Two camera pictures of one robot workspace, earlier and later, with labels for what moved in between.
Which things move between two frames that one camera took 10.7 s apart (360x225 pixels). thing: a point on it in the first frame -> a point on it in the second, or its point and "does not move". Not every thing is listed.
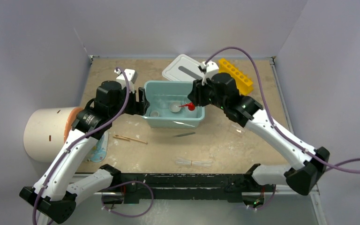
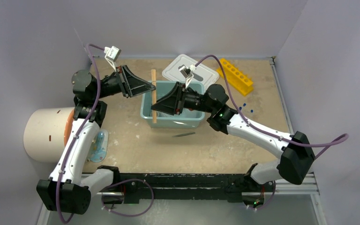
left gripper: x=138 y=108 -> x=131 y=85
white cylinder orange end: x=46 y=130 does not move
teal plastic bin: x=161 y=94 does not move
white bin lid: x=183 y=68 does not move
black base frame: x=231 y=187 does not move
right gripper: x=196 y=95 -> x=168 y=104
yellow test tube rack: x=245 y=85 does not move
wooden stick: x=128 y=139 -> x=153 y=74
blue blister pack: x=100 y=153 does not move
